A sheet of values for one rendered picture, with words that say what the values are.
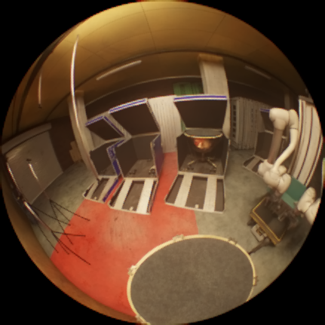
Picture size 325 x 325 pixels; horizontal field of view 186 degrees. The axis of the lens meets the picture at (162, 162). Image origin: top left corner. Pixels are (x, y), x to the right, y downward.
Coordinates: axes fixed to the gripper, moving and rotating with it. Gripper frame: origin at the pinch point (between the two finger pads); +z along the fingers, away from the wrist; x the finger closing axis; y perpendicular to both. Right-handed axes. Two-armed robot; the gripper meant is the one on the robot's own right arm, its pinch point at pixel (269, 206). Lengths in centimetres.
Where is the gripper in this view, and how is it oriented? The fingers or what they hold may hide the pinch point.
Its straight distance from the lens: 124.4
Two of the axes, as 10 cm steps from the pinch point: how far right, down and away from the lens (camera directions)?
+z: 1.4, 8.8, 4.6
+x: -2.4, -4.2, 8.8
